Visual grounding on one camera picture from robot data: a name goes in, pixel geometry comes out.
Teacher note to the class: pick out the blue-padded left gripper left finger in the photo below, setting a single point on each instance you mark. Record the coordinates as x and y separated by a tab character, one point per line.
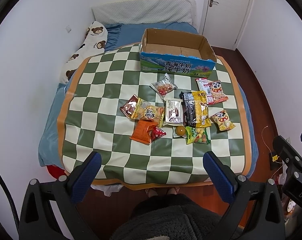
37	219

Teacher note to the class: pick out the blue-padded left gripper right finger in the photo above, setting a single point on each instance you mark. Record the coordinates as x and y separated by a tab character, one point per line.
266	220

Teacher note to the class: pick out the yellow panda snack packet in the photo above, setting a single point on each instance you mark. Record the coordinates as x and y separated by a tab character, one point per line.
222	120

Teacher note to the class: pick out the red panda snack packet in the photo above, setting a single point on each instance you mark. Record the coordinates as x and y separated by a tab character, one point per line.
217	92

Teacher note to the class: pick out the green gum ball packet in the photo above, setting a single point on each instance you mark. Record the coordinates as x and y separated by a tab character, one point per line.
196	135

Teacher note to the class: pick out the black yellow snack bag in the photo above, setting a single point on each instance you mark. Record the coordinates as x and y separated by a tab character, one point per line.
195	107

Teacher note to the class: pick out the red white snack packet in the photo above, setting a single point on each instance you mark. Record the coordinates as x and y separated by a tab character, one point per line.
205	85

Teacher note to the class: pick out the white Franzzi wafer pack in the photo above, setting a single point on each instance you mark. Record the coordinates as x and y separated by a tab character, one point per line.
173	112

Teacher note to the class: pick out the orange snack packet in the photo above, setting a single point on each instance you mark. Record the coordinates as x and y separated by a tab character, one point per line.
142	131

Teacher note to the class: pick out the brown snack packet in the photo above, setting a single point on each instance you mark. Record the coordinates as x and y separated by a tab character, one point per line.
129	107

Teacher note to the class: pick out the red triangular snack packet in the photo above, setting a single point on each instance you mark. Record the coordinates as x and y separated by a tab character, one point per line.
157	133

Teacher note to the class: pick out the clear small cookie packet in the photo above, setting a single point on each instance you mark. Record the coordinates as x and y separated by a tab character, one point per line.
164	86

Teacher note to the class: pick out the yellow biscuit snack bag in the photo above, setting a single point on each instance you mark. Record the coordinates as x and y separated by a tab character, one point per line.
148	112

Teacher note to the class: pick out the red object under bed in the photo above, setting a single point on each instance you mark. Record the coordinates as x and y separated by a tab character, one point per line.
55	171

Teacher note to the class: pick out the person black fleece clothing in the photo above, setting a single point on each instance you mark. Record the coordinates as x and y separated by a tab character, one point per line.
170	216

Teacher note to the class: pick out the orange jelly cup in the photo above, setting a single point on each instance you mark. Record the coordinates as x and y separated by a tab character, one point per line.
179	132

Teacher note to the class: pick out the green white checkered mat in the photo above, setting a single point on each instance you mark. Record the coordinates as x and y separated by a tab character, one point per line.
90	120

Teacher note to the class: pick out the white door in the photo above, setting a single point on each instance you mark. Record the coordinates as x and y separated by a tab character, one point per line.
223	21

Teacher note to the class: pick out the cardboard milk box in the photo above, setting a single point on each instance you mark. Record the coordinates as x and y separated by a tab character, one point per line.
176	52

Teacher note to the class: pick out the bear print long pillow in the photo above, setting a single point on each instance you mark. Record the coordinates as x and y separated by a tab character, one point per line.
94	44

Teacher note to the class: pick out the white striped pillow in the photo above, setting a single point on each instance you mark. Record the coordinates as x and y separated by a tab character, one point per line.
146	12

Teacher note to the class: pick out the blue bed sheet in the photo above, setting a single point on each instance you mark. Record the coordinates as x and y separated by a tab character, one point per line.
121	35

